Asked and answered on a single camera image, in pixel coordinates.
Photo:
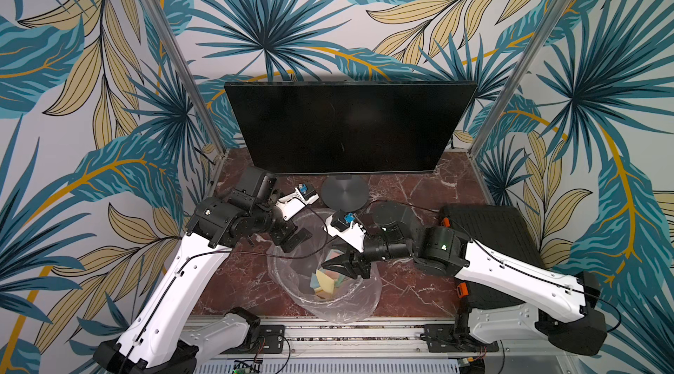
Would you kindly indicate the black computer monitor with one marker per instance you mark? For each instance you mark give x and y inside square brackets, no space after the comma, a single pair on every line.
[348,127]

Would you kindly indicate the round grey monitor stand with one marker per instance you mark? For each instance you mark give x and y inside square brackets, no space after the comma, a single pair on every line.
[347,193]

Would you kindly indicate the discarded sticky notes pile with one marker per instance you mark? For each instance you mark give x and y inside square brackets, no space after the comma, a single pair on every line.
[327,284]

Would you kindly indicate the left aluminium frame post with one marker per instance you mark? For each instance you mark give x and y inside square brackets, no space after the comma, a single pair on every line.
[162,26]

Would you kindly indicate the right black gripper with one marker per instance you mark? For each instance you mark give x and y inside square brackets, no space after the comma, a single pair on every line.
[359,261]

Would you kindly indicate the right aluminium frame post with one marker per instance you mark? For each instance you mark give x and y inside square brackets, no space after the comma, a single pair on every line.
[540,36]

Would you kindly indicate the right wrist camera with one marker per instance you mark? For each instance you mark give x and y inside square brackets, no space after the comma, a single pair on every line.
[346,226]

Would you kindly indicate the clear plastic trash bin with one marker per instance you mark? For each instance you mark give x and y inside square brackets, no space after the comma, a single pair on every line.
[293,272]

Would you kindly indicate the aluminium frame post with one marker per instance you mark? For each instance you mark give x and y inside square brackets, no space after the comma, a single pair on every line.
[540,36]
[162,26]

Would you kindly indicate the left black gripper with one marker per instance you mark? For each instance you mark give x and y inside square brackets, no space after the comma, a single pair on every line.
[282,237]

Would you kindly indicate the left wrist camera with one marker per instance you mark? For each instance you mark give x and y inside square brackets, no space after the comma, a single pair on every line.
[303,196]

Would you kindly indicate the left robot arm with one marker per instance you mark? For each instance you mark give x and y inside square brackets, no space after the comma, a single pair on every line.
[155,342]

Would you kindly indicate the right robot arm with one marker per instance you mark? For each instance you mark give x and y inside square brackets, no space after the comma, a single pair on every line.
[560,308]

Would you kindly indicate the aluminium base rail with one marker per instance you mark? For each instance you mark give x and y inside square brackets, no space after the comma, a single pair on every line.
[385,345]

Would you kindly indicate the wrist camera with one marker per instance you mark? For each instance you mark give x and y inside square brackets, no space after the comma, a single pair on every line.
[346,226]
[303,196]

